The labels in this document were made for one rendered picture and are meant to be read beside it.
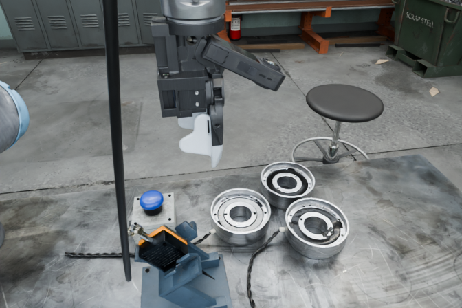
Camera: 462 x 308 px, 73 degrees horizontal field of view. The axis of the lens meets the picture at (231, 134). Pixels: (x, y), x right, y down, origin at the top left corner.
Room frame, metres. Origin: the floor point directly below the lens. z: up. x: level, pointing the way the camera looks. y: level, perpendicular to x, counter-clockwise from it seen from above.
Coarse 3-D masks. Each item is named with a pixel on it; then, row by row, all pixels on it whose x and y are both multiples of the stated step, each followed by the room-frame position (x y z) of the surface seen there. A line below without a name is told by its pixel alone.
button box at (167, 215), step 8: (136, 200) 0.40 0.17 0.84; (168, 200) 0.40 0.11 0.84; (136, 208) 0.38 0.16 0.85; (160, 208) 0.38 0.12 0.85; (168, 208) 0.38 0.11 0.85; (136, 216) 0.36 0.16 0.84; (144, 216) 0.36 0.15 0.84; (152, 216) 0.36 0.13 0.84; (160, 216) 0.36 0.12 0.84; (168, 216) 0.36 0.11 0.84; (144, 224) 0.34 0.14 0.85; (152, 224) 0.34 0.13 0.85; (160, 224) 0.35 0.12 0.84; (168, 224) 0.35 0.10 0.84; (176, 224) 0.38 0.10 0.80; (136, 240) 0.34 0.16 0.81
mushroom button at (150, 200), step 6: (144, 192) 0.39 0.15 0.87; (150, 192) 0.39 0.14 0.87; (156, 192) 0.39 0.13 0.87; (144, 198) 0.37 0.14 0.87; (150, 198) 0.37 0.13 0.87; (156, 198) 0.37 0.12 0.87; (162, 198) 0.38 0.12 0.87; (144, 204) 0.36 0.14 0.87; (150, 204) 0.36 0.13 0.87; (156, 204) 0.36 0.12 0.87
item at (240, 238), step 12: (228, 192) 0.43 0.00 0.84; (240, 192) 0.43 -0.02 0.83; (252, 192) 0.42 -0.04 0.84; (216, 204) 0.40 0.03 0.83; (240, 204) 0.40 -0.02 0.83; (264, 204) 0.40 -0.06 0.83; (216, 216) 0.38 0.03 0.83; (228, 216) 0.38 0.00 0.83; (252, 216) 0.38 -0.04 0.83; (264, 216) 0.38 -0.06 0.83; (216, 228) 0.35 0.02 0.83; (264, 228) 0.35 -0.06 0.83; (228, 240) 0.33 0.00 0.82; (240, 240) 0.33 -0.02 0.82; (252, 240) 0.33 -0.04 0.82
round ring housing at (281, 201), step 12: (264, 168) 0.49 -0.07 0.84; (276, 168) 0.50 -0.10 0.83; (300, 168) 0.50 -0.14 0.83; (276, 180) 0.47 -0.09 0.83; (288, 180) 0.48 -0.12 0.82; (312, 180) 0.46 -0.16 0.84; (264, 192) 0.44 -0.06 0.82; (312, 192) 0.43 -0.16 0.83; (276, 204) 0.42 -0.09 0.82; (288, 204) 0.41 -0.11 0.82
